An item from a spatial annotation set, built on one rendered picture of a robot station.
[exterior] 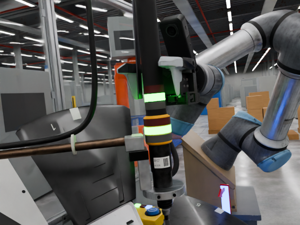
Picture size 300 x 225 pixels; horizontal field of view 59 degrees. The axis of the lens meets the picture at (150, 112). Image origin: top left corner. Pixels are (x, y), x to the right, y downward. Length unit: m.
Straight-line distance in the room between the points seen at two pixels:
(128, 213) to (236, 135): 0.72
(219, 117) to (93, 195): 9.24
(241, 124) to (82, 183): 0.75
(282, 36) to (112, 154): 0.57
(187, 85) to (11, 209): 0.45
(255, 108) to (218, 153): 6.83
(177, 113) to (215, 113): 8.97
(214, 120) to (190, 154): 8.66
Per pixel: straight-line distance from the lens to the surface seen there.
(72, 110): 0.57
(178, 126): 0.68
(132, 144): 0.42
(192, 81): 0.50
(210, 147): 1.13
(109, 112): 0.57
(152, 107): 0.42
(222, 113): 9.63
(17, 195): 0.69
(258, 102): 7.91
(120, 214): 0.46
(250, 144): 1.05
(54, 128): 0.54
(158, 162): 0.43
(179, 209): 0.67
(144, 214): 0.94
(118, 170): 0.48
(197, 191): 1.09
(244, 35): 0.86
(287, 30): 0.84
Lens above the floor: 1.45
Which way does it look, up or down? 3 degrees down
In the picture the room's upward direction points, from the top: 6 degrees counter-clockwise
